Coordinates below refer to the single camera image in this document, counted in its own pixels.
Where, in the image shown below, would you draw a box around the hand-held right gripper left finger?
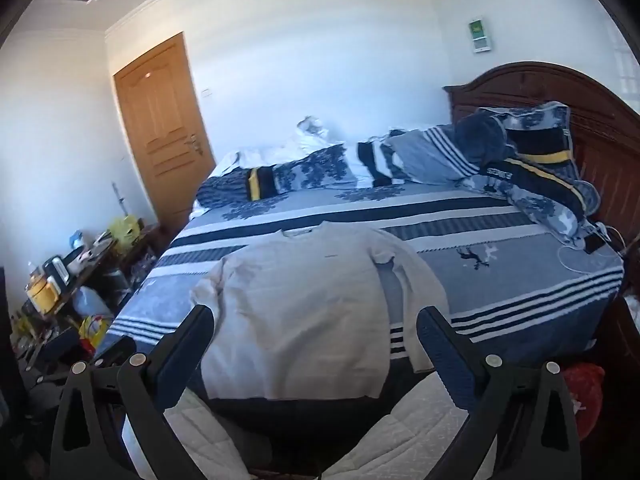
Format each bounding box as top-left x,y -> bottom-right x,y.
49,304 -> 247,480

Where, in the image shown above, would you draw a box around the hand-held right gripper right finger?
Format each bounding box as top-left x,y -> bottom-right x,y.
320,305 -> 584,480

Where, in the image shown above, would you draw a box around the white knit sweater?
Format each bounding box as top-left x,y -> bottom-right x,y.
190,221 -> 451,401

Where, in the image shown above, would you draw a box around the person's left leg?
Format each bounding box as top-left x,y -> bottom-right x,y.
122,387 -> 281,480

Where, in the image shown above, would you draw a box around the blue striped bed blanket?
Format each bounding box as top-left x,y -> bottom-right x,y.
107,180 -> 626,361

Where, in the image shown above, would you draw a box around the large clear water bottle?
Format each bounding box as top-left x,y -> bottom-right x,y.
75,286 -> 113,318

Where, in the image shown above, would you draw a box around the cluttered wooden side table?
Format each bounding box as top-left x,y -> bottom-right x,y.
20,225 -> 166,341

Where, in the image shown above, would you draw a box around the yellow bag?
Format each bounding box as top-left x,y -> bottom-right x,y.
107,216 -> 143,248

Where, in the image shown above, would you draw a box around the red bag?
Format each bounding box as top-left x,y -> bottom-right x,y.
562,362 -> 606,441

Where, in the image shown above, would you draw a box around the yellow container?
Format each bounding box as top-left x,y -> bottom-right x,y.
25,277 -> 58,313

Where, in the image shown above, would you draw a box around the striped blue duvet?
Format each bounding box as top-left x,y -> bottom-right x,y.
356,125 -> 506,187

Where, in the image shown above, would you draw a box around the blue floral pillows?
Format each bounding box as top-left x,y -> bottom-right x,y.
460,101 -> 601,246

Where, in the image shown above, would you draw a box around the navy floral pillow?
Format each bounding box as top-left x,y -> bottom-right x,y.
195,144 -> 358,209

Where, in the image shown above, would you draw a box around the wooden door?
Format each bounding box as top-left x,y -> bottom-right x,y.
113,31 -> 217,233

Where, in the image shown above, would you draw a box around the crumpled white sheet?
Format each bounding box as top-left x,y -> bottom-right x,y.
210,115 -> 346,176

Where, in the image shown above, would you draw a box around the dark wooden headboard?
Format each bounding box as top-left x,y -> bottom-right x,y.
443,61 -> 640,241

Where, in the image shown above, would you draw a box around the white charging cable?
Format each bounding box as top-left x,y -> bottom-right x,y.
559,222 -> 626,273

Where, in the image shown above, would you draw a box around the white wall thermostat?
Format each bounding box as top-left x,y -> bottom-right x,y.
468,18 -> 493,53

